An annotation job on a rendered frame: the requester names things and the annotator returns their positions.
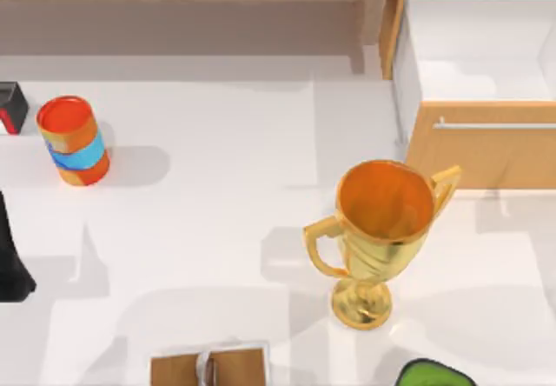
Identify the gold trophy cup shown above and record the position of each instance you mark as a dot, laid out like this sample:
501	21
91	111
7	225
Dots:
382	229

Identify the brown wooden shelf unit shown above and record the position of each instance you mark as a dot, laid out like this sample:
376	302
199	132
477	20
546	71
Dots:
182	21

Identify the orange and blue can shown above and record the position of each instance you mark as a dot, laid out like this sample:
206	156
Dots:
74	142

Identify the pale wooden drawer front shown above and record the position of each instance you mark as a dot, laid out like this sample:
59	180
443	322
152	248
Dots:
486	155

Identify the open white drawer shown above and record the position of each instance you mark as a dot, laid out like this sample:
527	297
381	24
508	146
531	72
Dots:
473	51

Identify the green round object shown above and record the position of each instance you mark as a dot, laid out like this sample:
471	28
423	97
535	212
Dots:
428	375

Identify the black and red stapler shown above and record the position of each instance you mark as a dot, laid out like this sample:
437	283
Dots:
11	108

